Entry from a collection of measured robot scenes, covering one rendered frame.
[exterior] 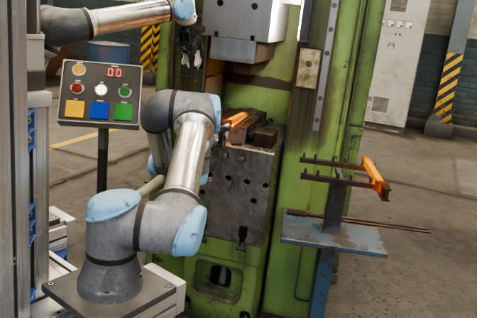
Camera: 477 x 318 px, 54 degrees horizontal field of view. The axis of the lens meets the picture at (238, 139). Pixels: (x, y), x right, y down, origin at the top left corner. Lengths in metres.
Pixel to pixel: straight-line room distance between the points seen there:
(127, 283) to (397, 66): 6.39
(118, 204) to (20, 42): 0.38
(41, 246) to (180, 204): 0.38
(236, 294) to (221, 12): 1.32
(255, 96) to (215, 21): 0.62
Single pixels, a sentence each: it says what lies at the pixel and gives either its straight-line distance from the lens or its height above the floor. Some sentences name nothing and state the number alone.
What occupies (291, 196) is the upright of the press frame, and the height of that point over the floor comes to 0.66.
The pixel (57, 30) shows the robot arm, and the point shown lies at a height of 1.37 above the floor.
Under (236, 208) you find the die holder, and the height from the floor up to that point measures 0.63.
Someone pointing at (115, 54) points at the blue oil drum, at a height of 0.77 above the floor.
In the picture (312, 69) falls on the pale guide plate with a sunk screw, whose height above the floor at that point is 1.27.
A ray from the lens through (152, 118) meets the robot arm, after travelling 1.36.
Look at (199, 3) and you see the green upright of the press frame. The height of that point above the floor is 1.50.
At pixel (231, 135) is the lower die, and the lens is 2.07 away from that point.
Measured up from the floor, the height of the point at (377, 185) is 0.94.
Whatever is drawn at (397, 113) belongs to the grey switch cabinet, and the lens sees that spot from 7.27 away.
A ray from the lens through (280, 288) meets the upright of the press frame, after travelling 2.46.
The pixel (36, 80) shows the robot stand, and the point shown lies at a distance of 1.15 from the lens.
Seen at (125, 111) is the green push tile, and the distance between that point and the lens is 2.07.
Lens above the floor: 1.47
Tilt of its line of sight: 15 degrees down
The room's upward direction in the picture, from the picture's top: 6 degrees clockwise
